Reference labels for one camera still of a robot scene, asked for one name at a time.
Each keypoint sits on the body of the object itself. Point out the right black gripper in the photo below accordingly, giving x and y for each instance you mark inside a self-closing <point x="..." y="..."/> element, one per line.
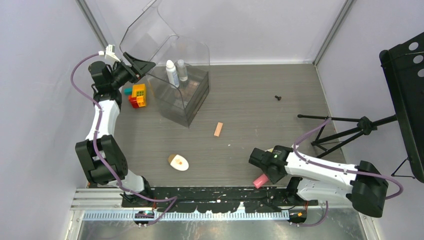
<point x="273" y="178"/>

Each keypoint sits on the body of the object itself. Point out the clear small bottle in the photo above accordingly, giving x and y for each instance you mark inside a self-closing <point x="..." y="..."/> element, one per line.
<point x="182" y="70"/>

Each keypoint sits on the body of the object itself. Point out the colourful toy block stack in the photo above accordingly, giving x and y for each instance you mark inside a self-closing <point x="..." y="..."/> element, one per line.
<point x="137" y="95"/>

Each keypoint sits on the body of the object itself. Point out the white oval compact case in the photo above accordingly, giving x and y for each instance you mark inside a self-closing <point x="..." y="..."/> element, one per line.
<point x="178" y="162"/>

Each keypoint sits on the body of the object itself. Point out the black perforated panel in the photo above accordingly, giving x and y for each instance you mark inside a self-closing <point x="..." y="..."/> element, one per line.
<point x="404" y="75"/>

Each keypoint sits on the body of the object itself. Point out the clear acrylic drawer organizer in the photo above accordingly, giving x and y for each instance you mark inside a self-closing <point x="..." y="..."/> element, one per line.
<point x="151" y="38"/>

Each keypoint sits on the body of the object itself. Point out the pink spray bottle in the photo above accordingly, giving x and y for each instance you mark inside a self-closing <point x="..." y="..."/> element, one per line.
<point x="260" y="181"/>

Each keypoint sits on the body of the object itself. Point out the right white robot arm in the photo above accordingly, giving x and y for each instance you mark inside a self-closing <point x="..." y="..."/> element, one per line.
<point x="315" y="179"/>

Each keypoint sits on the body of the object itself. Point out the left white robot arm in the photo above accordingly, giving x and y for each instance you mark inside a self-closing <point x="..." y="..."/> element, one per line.
<point x="99" y="154"/>

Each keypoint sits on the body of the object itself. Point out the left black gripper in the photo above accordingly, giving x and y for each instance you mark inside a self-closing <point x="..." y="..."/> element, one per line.
<point x="140" y="68"/>

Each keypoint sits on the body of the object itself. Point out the eyeshadow palette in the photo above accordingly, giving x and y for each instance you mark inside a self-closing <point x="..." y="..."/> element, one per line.
<point x="190" y="89"/>

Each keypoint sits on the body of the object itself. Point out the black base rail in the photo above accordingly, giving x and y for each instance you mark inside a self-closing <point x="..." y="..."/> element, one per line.
<point x="216" y="199"/>

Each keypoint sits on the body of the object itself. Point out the peach concealer stick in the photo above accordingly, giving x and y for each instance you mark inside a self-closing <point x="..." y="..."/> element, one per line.
<point x="218" y="129"/>

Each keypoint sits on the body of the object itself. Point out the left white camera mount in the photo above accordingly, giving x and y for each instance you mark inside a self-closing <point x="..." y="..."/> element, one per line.
<point x="109" y="54"/>

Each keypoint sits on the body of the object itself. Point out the black tripod stand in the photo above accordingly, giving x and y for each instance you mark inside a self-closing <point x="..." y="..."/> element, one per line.
<point x="364" y="127"/>

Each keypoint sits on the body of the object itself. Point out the white cylindrical bottle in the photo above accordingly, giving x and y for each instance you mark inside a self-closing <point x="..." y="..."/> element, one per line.
<point x="172" y="74"/>

